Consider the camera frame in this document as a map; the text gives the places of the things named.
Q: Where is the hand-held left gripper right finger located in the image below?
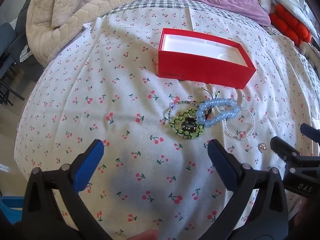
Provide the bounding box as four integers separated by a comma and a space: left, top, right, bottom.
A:
207, 139, 304, 240

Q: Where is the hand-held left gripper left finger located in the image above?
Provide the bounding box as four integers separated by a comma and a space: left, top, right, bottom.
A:
21, 139, 113, 240

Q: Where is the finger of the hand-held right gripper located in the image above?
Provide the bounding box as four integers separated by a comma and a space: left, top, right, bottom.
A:
270, 136, 300, 161
300, 123, 320, 143

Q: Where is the clear bead bracelet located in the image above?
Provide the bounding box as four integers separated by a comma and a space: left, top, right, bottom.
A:
223, 106, 256, 140

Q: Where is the black bead ring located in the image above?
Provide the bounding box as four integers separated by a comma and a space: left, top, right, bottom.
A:
180, 116, 199, 133

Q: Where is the light blue bead bracelet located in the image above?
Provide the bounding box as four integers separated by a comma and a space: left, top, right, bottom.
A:
196, 99, 239, 130

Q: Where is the thin green bead bracelet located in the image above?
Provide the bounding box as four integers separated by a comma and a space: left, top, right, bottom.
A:
162, 101, 200, 123

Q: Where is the red cardboard box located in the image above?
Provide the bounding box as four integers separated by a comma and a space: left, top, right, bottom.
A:
157, 28, 257, 90

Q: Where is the cherry print bedsheet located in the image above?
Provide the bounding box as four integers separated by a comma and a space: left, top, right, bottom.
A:
14, 1, 320, 240

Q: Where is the blue plastic bin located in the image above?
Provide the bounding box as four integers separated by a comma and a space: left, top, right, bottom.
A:
0, 196, 25, 225

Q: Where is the orange plush toy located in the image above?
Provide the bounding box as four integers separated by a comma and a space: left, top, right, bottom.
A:
269, 4, 313, 46

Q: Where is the white pillow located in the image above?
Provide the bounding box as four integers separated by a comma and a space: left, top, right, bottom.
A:
250, 0, 318, 30

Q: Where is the small gingham cloth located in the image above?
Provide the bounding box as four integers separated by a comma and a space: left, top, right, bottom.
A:
19, 45, 33, 64

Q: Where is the blue chair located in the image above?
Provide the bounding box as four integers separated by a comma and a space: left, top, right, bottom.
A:
0, 22, 25, 105

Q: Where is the beige quilted blanket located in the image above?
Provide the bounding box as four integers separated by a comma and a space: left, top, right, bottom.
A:
26, 0, 160, 67

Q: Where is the grey gingham sheet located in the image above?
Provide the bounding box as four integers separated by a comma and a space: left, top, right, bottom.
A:
107, 0, 263, 28

